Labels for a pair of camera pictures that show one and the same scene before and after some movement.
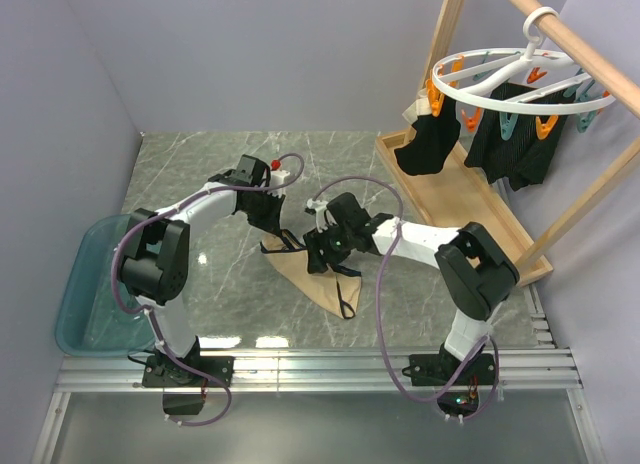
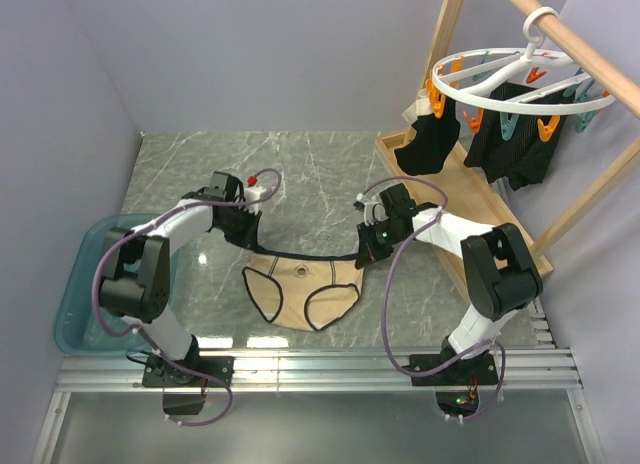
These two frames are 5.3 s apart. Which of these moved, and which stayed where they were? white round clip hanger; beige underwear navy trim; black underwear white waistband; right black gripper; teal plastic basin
Moved: right black gripper; beige underwear navy trim
Stayed: teal plastic basin; white round clip hanger; black underwear white waistband
